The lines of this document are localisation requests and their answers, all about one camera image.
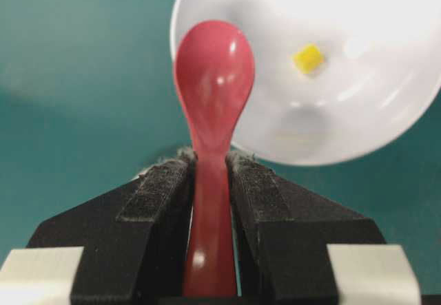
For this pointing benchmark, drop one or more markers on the pink plastic spoon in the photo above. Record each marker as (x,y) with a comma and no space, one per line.
(214,74)

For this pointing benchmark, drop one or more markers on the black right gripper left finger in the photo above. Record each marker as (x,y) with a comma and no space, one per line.
(134,237)

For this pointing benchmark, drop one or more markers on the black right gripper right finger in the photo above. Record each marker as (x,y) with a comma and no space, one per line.
(282,232)

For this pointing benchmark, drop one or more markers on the yellow hexagonal prism block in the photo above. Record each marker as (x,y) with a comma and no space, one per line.
(308,59)

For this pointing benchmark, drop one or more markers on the white round bowl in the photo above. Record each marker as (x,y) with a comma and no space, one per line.
(381,73)

